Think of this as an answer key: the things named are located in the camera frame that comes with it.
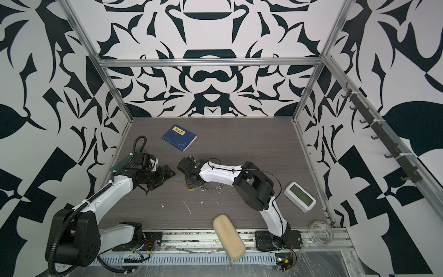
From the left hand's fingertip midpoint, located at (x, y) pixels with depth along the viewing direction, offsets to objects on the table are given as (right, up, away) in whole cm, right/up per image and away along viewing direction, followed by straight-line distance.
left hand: (169, 174), depth 86 cm
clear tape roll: (+70, -24, -9) cm, 74 cm away
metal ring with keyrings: (+23, -8, +3) cm, 25 cm away
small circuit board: (+51, -32, -15) cm, 62 cm away
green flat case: (-31, +3, +11) cm, 33 cm away
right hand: (+11, -5, +3) cm, 12 cm away
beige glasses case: (+29, -23, -14) cm, 39 cm away
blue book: (-1, +18, +23) cm, 29 cm away
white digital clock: (+63, -10, -5) cm, 64 cm away
